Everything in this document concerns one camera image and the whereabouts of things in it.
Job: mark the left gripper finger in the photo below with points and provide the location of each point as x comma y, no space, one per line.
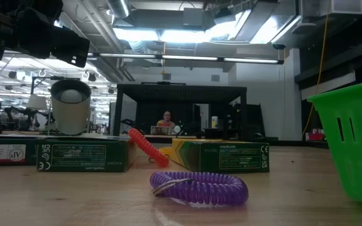
71,47

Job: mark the blue green crayon box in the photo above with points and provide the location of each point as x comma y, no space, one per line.
80,155
8,153

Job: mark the yellow green crayon box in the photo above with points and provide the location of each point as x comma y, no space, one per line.
231,158

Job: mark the white round desk object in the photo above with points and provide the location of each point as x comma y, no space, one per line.
177,129

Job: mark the white lampshade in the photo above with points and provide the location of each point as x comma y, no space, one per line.
37,103

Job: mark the long LED light bar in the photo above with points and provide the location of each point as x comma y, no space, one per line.
187,58

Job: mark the person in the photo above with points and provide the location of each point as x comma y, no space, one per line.
167,117

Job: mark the white yellow bottle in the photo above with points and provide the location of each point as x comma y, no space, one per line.
214,122

